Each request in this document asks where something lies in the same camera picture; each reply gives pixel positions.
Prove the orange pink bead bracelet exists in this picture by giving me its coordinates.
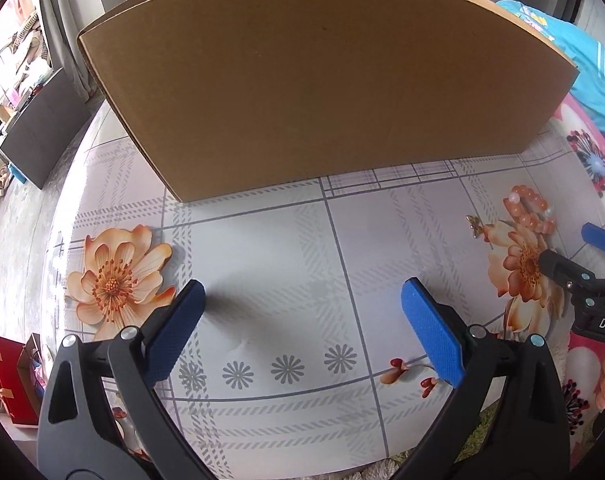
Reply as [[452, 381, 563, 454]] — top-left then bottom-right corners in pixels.
[[503, 184, 558, 236]]

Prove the red gift bag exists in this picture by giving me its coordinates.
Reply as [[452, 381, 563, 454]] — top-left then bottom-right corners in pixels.
[[0, 336, 40, 427]]

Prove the pink floral quilt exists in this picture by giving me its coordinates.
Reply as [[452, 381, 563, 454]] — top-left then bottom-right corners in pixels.
[[548, 94, 605, 466]]

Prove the gold butterfly brooch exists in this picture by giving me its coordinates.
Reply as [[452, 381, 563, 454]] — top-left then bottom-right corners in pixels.
[[465, 214, 485, 238]]

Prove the blue cloth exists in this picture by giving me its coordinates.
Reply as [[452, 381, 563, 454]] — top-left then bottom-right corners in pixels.
[[497, 0, 605, 136]]

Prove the floral checked bed sheet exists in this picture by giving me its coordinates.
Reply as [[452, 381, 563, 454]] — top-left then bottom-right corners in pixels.
[[42, 101, 605, 479]]

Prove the dark low cabinet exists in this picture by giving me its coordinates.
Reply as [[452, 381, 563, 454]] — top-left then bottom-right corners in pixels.
[[0, 68, 91, 190]]

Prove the brown cardboard box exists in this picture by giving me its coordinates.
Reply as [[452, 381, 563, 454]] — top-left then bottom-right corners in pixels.
[[78, 0, 578, 202]]

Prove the grey curtain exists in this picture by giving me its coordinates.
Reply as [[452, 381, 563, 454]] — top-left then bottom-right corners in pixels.
[[37, 0, 97, 102]]

